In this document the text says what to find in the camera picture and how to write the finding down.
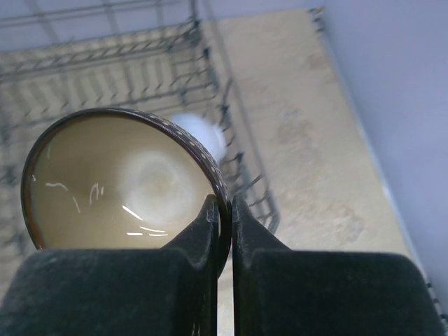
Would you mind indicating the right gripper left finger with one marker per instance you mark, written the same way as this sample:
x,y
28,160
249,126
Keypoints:
x,y
167,291

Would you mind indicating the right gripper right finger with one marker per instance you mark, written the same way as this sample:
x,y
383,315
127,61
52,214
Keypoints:
x,y
281,291

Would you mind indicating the brown rimmed cream bowl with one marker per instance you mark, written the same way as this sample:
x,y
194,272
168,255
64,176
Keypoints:
x,y
116,178

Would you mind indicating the white ceramic bowl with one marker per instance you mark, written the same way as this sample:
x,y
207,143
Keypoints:
x,y
209,134

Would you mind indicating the grey wire dish rack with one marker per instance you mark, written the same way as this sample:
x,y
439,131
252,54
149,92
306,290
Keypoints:
x,y
162,57

